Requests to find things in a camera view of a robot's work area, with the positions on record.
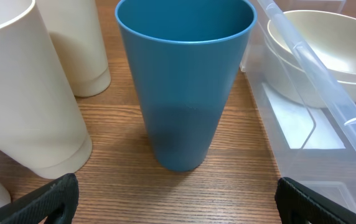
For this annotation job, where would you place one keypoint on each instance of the tall cream cup front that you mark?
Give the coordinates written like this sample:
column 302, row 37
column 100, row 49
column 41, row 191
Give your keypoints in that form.
column 41, row 126

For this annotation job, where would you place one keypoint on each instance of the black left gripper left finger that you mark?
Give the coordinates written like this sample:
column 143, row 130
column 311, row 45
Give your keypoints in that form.
column 55, row 202

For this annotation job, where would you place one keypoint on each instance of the tall blue cup front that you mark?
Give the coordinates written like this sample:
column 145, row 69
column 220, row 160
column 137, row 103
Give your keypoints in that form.
column 184, row 56

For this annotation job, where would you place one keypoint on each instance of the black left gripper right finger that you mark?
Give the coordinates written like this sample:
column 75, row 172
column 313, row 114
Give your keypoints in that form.
column 298, row 204

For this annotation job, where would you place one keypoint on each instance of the clear plastic storage bin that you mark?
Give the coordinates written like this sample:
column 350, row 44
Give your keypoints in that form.
column 314, row 146

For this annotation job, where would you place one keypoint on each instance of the tall cream cup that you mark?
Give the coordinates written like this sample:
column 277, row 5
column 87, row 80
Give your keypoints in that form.
column 41, row 126
column 74, row 28

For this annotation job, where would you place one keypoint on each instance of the tall cream cup back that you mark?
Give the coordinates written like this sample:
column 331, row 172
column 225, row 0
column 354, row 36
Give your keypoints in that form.
column 74, row 28

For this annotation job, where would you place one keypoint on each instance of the cream bowl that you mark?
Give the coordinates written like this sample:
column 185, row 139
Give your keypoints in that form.
column 333, row 39

